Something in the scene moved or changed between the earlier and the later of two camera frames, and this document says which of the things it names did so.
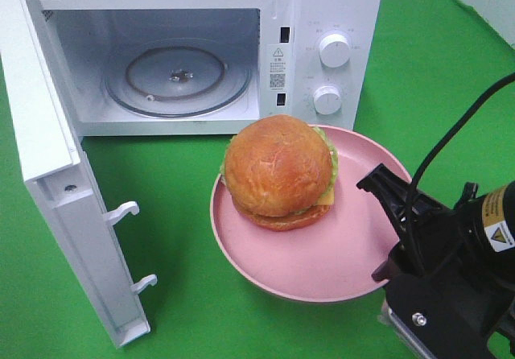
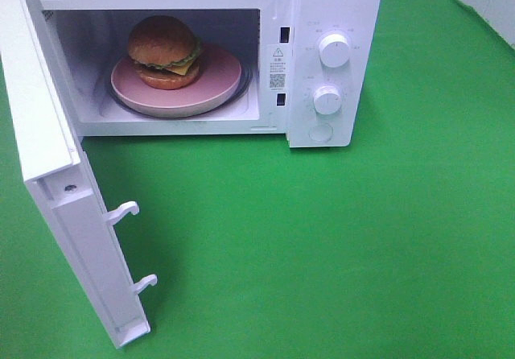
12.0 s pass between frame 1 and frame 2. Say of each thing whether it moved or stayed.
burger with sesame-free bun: moved
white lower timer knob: stayed
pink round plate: moved
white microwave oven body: stayed
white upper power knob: stayed
